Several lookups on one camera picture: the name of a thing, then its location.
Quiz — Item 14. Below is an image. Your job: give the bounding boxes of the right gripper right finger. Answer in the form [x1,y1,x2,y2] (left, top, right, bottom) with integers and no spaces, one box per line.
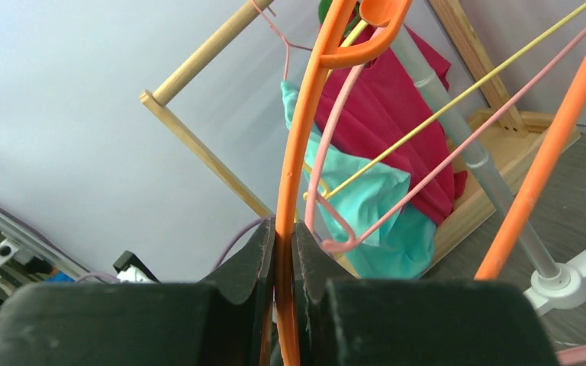
[291,223,558,366]

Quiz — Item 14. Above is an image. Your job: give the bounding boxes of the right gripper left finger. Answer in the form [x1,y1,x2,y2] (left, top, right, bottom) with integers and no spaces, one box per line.
[0,220,275,365]

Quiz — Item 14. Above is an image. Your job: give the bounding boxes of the pink metal-hook hanger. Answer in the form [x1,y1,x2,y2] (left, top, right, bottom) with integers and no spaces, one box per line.
[304,7,586,255]

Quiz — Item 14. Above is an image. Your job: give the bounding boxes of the yellow hanger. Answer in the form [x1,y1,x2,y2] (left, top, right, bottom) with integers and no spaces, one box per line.
[305,2,586,204]

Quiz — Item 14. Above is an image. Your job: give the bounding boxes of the orange plastic hanger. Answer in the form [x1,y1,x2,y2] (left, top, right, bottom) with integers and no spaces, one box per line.
[274,1,586,365]

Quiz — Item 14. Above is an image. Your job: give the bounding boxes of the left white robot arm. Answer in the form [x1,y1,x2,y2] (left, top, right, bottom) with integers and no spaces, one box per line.
[113,250,159,283]

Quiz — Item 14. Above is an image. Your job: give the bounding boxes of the teal t-shirt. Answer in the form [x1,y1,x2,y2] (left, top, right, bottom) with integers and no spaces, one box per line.
[279,79,439,281]

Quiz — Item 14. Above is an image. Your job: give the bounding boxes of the white metal clothes rack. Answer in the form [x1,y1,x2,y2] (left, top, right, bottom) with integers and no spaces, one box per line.
[388,25,586,318]

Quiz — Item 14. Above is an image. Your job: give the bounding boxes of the magenta garment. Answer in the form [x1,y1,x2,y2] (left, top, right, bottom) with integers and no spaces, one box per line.
[315,30,467,232]

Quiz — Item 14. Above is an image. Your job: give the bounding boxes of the wooden clothes rack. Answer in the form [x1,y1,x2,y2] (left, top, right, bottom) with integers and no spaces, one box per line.
[139,0,582,280]

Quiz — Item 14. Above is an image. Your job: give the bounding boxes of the thin pink wire hanger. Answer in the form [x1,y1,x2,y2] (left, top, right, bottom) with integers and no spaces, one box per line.
[250,0,312,80]

